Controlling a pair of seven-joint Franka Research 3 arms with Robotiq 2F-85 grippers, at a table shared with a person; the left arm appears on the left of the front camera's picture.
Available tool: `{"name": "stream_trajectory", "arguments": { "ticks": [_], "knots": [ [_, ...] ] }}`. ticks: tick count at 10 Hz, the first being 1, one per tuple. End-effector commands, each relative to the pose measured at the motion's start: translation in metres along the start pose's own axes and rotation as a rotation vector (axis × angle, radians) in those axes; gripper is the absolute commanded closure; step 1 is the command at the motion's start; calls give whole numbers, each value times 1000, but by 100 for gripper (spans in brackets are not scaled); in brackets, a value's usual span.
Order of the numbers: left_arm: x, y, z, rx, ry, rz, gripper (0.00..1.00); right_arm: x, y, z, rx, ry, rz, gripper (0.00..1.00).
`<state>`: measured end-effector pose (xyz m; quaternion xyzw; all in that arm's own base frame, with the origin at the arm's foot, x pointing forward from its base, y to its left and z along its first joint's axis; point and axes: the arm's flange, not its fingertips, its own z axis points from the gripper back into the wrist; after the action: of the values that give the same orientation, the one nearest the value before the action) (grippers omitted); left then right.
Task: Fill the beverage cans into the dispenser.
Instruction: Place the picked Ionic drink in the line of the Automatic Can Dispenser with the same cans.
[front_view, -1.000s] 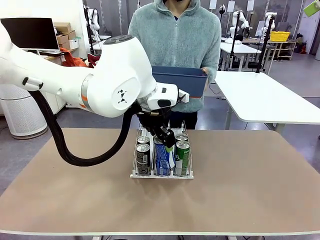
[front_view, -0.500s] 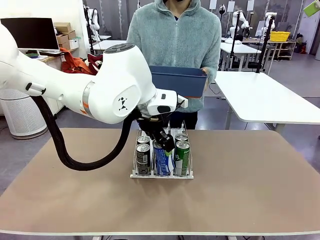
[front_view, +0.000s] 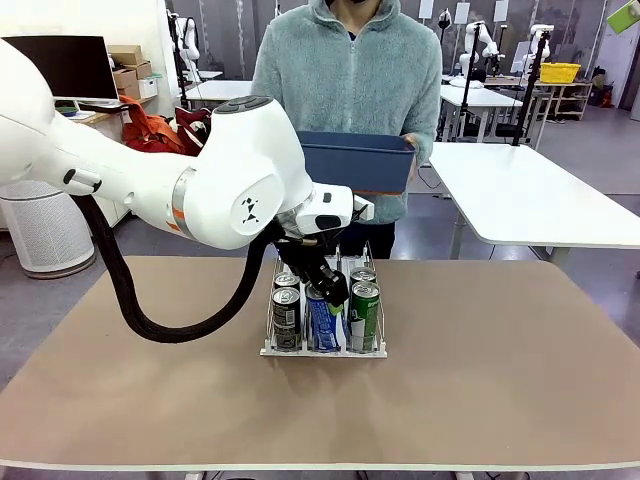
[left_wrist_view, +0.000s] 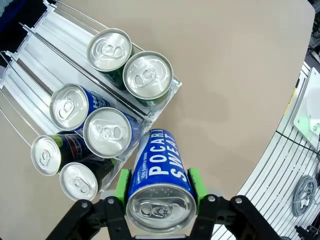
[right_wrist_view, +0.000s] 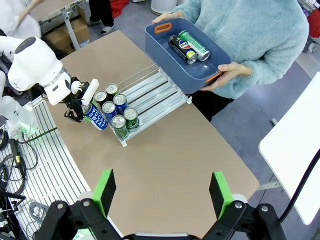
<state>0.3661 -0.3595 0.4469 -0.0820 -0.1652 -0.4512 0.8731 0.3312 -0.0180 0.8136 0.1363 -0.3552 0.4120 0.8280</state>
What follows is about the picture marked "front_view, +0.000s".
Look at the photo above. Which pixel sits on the green bowl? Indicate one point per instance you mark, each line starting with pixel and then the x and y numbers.
pixel 67 108

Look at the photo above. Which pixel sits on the small white box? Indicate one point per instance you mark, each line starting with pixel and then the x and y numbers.
pixel 149 87

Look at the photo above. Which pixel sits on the person's left fleece forearm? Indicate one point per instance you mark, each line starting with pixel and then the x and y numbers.
pixel 427 135

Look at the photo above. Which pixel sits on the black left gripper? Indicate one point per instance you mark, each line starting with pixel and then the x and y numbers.
pixel 300 255

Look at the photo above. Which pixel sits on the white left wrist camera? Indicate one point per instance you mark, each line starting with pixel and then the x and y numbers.
pixel 364 209

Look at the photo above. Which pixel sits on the green Chilsung beverage can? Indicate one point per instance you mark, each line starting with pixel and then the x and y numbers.
pixel 365 315
pixel 362 275

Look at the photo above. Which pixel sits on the black tripod pole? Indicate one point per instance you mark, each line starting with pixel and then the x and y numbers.
pixel 532 85
pixel 470 75

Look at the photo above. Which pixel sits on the orange jacket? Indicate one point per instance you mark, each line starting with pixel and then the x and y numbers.
pixel 150 127

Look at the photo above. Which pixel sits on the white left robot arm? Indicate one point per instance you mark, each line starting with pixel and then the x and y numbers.
pixel 125 175

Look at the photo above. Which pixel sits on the person in mint fleece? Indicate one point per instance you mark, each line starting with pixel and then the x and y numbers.
pixel 350 75

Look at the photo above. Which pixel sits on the black computer monitor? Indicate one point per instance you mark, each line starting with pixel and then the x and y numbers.
pixel 75 65

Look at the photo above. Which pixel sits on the yellow plastic crate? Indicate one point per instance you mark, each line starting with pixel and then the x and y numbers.
pixel 560 72

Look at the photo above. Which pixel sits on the person's left hand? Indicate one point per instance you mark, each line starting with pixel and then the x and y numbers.
pixel 411 150

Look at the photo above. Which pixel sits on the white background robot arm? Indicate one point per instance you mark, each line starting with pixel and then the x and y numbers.
pixel 189 40
pixel 542 37
pixel 487 47

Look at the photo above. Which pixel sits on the black Pepsi beverage can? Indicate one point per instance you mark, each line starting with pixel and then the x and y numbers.
pixel 287 281
pixel 286 320

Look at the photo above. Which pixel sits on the low wooden shelf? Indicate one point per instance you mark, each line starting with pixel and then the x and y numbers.
pixel 570 100

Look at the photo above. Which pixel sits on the red fire extinguisher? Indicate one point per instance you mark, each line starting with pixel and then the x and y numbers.
pixel 605 96

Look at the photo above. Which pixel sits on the white background table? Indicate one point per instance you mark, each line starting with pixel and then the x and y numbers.
pixel 220 90
pixel 480 97

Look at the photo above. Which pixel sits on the white cylindrical air purifier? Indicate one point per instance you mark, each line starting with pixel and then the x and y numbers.
pixel 45 230

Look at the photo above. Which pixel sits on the brown cardboard box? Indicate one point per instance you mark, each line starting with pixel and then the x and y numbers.
pixel 125 80
pixel 125 55
pixel 144 70

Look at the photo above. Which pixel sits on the blue beverage can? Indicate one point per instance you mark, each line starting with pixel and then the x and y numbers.
pixel 320 325

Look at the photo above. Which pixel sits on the dark red black jacket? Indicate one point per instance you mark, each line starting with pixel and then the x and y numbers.
pixel 192 125

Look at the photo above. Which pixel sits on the white side table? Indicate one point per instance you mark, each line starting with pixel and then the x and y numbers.
pixel 525 195

